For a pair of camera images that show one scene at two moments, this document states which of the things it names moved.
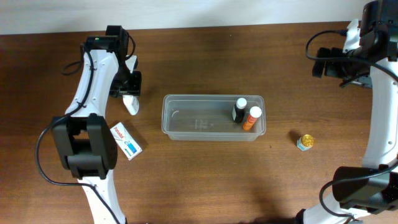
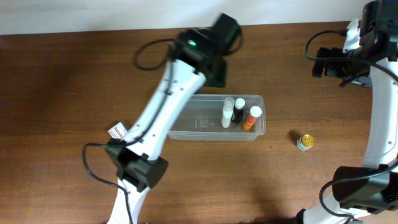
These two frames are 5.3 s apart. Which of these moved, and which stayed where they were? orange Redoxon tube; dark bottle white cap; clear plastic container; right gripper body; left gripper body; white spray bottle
Moved: white spray bottle; left gripper body
Stayed: clear plastic container; orange Redoxon tube; right gripper body; dark bottle white cap
